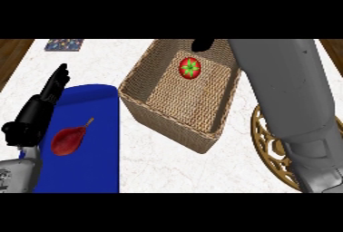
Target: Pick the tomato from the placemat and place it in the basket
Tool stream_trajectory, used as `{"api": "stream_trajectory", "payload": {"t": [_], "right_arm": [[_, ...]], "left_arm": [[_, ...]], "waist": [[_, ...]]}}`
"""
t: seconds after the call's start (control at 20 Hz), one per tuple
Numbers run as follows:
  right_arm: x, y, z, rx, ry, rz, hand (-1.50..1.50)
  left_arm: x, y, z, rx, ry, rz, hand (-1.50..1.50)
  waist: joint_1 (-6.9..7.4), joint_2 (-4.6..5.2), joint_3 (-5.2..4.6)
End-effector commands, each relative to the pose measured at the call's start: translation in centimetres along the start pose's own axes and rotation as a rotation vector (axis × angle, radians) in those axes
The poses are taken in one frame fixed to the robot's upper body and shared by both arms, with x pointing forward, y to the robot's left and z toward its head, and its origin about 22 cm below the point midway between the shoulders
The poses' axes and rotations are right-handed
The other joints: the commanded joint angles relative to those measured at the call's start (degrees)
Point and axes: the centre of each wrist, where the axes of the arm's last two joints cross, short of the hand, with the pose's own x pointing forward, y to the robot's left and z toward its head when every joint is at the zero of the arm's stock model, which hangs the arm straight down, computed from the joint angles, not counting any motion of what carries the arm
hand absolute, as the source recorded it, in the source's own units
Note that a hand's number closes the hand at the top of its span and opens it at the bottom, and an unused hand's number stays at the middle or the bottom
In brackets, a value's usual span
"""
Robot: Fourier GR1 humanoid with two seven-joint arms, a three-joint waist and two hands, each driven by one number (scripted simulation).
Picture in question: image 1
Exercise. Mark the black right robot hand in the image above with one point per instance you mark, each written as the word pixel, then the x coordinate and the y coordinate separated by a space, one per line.
pixel 202 44

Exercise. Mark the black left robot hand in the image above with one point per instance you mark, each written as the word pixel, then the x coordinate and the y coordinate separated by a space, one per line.
pixel 33 116

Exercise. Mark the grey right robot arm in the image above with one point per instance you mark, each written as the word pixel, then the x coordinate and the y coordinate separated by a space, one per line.
pixel 291 102

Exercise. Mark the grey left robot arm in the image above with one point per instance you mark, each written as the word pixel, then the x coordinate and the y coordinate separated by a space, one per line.
pixel 19 172

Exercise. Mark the red tomato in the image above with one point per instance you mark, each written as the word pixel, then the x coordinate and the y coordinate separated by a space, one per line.
pixel 190 68

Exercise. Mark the blue placemat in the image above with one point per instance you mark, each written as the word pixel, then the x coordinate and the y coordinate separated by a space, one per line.
pixel 85 142

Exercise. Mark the brown wicker basket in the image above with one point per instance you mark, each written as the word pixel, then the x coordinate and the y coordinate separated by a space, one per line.
pixel 189 96

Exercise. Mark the dark patterned mat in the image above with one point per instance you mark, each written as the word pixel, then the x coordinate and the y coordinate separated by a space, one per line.
pixel 64 44

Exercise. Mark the round gold trivet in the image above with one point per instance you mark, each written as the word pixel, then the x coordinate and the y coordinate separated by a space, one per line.
pixel 273 151

